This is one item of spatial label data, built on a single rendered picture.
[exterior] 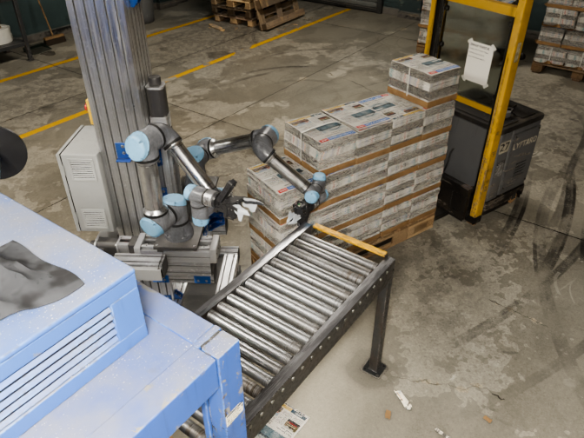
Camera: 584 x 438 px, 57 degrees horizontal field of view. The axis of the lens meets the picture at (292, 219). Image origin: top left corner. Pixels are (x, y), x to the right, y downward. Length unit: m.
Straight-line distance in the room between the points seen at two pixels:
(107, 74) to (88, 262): 1.56
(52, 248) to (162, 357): 0.34
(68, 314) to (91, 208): 1.92
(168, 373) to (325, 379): 2.02
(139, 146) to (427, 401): 2.00
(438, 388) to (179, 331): 2.15
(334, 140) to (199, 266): 1.07
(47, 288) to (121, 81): 1.62
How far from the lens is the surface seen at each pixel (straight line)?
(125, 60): 2.62
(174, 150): 2.50
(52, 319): 1.11
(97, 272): 1.18
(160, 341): 1.29
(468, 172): 4.51
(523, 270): 4.16
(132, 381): 1.23
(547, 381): 3.46
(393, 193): 3.80
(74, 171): 2.90
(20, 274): 1.19
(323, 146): 3.15
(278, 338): 2.28
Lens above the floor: 2.47
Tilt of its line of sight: 35 degrees down
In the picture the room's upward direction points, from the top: straight up
